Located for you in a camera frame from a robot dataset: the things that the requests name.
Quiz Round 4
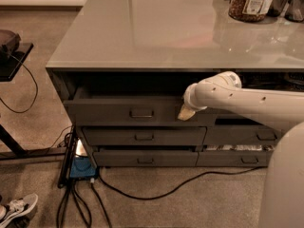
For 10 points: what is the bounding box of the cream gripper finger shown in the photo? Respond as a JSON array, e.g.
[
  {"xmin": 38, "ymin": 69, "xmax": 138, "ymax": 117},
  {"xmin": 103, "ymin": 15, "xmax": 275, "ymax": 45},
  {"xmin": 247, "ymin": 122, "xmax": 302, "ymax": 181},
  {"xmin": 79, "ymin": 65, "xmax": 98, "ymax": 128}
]
[{"xmin": 178, "ymin": 104, "xmax": 196, "ymax": 121}]

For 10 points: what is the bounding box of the grey drawer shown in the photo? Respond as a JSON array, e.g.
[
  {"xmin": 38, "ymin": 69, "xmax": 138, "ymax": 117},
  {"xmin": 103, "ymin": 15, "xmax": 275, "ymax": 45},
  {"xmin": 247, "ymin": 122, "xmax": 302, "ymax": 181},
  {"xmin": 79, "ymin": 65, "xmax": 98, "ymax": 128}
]
[
  {"xmin": 64, "ymin": 88, "xmax": 218, "ymax": 126},
  {"xmin": 197, "ymin": 145, "xmax": 274, "ymax": 167},
  {"xmin": 83, "ymin": 127, "xmax": 206, "ymax": 145},
  {"xmin": 212, "ymin": 72, "xmax": 304, "ymax": 123},
  {"xmin": 203, "ymin": 119, "xmax": 282, "ymax": 145},
  {"xmin": 93, "ymin": 149, "xmax": 199, "ymax": 167}
]

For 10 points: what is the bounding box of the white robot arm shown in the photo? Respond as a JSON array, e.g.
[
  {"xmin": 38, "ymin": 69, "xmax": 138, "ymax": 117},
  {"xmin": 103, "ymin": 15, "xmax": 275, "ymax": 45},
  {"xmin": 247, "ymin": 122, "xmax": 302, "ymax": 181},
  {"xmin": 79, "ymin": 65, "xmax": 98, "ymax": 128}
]
[{"xmin": 178, "ymin": 71, "xmax": 304, "ymax": 228}]

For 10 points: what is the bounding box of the grey cabinet with glossy top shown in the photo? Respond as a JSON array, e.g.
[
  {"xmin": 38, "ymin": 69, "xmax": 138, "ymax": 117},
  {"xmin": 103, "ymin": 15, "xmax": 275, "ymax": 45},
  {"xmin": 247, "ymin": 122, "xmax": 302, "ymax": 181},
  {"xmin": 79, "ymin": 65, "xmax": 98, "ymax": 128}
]
[{"xmin": 47, "ymin": 0, "xmax": 303, "ymax": 166}]

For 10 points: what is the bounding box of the blue electronics box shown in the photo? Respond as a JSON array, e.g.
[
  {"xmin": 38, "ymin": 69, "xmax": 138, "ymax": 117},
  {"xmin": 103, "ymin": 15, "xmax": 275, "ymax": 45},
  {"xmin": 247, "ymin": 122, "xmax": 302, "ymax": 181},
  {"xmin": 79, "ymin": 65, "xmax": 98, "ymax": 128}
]
[{"xmin": 69, "ymin": 157, "xmax": 97, "ymax": 179}]

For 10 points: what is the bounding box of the clear jar of nuts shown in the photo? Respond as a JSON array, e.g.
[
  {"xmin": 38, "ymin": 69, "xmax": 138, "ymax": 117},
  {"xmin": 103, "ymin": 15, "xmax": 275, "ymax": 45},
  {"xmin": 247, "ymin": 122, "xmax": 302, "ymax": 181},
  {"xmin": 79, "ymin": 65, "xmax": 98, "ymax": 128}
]
[{"xmin": 228, "ymin": 0, "xmax": 273, "ymax": 22}]

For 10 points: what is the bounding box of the dark glass container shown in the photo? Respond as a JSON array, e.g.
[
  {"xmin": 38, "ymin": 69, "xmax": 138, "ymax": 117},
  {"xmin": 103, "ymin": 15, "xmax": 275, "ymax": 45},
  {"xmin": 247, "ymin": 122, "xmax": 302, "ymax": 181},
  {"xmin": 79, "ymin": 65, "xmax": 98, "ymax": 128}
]
[
  {"xmin": 267, "ymin": 0, "xmax": 288, "ymax": 17},
  {"xmin": 285, "ymin": 0, "xmax": 304, "ymax": 23}
]

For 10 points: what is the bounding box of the black side table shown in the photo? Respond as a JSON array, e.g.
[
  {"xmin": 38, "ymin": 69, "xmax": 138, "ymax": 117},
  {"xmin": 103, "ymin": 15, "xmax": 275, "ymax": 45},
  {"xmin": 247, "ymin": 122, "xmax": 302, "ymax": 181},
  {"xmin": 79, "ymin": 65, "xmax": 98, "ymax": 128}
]
[{"xmin": 0, "ymin": 43, "xmax": 66, "ymax": 161}]

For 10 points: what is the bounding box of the dark device on table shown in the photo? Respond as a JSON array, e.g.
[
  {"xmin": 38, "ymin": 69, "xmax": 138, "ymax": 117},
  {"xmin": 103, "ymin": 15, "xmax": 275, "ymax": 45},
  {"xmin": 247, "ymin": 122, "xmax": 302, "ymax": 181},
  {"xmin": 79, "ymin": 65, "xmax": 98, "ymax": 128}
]
[{"xmin": 0, "ymin": 29, "xmax": 21, "ymax": 62}]

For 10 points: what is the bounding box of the long black floor cable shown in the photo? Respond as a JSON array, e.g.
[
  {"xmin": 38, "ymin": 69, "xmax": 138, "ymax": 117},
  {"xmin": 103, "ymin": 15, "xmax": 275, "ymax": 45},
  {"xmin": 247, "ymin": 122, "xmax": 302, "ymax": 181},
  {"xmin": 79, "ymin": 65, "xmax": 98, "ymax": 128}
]
[{"xmin": 98, "ymin": 165, "xmax": 269, "ymax": 201}]

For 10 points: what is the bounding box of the black cable bundle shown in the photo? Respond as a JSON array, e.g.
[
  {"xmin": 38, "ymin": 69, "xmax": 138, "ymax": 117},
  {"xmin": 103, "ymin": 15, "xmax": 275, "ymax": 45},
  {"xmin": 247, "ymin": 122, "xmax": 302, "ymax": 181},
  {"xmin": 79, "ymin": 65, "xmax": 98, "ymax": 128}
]
[{"xmin": 56, "ymin": 178, "xmax": 112, "ymax": 228}]

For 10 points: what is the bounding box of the thin black hanging cable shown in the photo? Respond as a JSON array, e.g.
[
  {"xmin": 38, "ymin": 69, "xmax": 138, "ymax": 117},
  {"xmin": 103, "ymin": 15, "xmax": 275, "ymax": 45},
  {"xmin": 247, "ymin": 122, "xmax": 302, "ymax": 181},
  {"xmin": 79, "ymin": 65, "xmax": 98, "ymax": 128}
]
[{"xmin": 0, "ymin": 52, "xmax": 40, "ymax": 114}]

